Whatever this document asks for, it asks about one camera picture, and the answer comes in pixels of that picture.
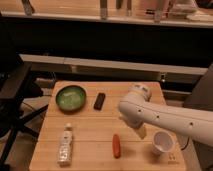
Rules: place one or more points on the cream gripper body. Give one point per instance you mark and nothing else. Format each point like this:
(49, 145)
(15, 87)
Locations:
(141, 132)

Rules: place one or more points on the red pepper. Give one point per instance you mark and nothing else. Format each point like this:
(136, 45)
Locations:
(116, 146)

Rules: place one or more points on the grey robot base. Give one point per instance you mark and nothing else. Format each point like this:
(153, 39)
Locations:
(201, 98)

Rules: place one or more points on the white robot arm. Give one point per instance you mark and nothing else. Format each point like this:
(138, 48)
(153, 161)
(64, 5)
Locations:
(136, 109)

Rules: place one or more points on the black rectangular block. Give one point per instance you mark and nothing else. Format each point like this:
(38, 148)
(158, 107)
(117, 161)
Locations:
(99, 101)

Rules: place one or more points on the green bowl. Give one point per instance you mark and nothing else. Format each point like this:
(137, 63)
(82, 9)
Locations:
(71, 98)

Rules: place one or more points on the clear plastic bottle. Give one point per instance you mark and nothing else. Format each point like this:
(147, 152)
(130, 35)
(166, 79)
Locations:
(65, 147)

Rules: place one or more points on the black office chair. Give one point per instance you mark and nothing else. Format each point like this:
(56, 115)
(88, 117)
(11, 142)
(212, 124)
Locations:
(16, 84)

